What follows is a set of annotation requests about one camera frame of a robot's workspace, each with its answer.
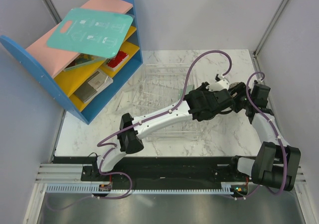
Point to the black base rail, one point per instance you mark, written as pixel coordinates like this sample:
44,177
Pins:
169,173

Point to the red white box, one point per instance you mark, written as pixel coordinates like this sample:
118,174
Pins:
115,63

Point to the white wire dish rack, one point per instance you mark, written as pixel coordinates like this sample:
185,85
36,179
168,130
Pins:
156,86

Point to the green book under board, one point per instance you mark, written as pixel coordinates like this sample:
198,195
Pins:
83,60

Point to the grey setup guide booklet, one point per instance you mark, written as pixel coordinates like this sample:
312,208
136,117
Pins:
94,85

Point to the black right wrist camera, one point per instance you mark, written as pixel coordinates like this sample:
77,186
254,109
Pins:
260,94

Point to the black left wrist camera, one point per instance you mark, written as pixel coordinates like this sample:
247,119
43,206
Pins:
225,102

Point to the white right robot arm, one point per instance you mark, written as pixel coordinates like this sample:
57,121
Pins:
276,163

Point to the white slotted cable duct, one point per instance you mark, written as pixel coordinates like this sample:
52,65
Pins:
96,188

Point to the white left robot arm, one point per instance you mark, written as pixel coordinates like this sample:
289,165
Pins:
129,138

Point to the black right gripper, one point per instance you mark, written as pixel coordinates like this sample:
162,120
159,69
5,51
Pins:
240,89

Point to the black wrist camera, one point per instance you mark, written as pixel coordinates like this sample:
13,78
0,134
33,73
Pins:
260,94
225,102

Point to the teal cutting board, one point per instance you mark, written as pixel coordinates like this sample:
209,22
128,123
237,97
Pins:
93,32

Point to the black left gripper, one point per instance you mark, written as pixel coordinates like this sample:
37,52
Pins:
204,88

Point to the purple scale pattern bowl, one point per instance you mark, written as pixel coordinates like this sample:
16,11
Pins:
232,85

